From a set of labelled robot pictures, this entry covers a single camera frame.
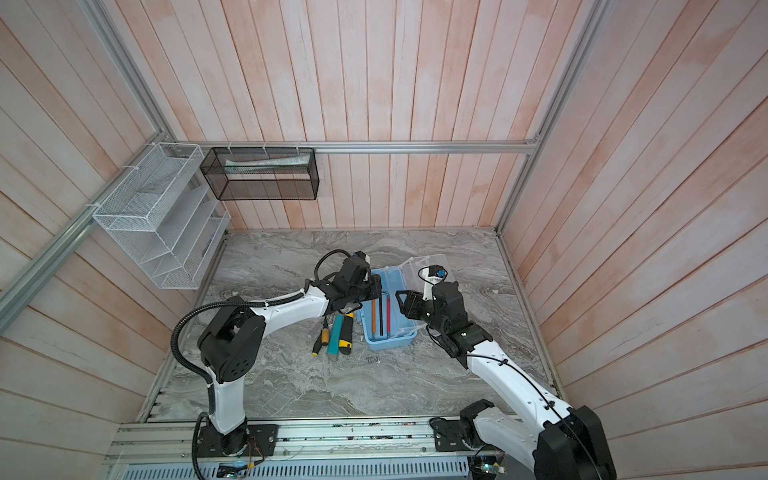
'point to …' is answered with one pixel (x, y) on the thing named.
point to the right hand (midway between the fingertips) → (402, 293)
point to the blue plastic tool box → (383, 323)
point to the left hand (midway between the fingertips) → (383, 291)
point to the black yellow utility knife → (345, 342)
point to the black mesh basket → (262, 173)
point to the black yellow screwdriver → (322, 340)
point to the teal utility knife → (336, 335)
